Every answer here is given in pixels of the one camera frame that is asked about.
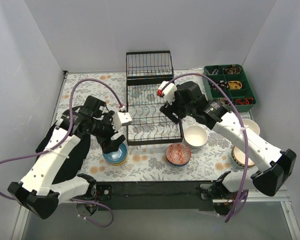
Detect blue ceramic bowl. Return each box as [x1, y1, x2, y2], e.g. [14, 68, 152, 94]
[102, 143, 128, 161]

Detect white bowl far right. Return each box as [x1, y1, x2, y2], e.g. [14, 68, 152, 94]
[242, 118, 261, 136]

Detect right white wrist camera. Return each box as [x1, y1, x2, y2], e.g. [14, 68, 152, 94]
[157, 81, 177, 105]

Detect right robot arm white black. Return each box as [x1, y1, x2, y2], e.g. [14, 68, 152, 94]
[157, 81, 297, 197]

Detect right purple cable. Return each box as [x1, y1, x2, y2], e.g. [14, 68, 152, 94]
[162, 72, 250, 224]

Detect red patterned bowl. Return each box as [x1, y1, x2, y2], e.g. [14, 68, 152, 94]
[165, 143, 192, 164]

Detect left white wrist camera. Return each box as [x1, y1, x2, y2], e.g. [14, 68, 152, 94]
[112, 105, 133, 132]

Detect black cloth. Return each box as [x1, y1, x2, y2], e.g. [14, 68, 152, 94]
[35, 123, 91, 185]

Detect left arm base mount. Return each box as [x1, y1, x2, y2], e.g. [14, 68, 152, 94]
[76, 184, 112, 217]

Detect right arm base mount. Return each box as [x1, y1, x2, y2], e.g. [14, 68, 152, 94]
[196, 171, 241, 217]

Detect black wire dish rack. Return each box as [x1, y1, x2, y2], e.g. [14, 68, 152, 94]
[126, 50, 184, 146]

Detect aluminium frame rail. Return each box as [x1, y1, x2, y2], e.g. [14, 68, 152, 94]
[12, 187, 300, 240]

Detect black front base bar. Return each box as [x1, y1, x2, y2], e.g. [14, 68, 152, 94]
[96, 180, 214, 211]

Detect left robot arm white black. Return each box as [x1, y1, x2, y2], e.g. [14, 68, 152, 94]
[7, 96, 132, 219]

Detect yellow bands in tray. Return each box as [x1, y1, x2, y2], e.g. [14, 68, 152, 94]
[228, 80, 243, 90]

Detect red bands in tray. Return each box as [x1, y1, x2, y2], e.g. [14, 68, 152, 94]
[235, 97, 254, 106]

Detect blue patterned bowl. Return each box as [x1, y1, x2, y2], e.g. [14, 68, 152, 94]
[169, 161, 188, 167]

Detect yellow bowl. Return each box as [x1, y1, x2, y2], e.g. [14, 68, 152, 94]
[106, 158, 126, 166]

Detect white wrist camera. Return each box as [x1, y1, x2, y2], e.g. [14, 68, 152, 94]
[112, 105, 133, 132]
[157, 81, 177, 105]

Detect white bowl patterned rim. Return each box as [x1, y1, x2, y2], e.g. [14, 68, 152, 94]
[231, 146, 246, 167]

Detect plain white bowl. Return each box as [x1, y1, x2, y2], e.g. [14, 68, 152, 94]
[184, 125, 208, 148]

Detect green compartment organizer tray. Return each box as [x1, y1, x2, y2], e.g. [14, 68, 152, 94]
[203, 64, 257, 113]

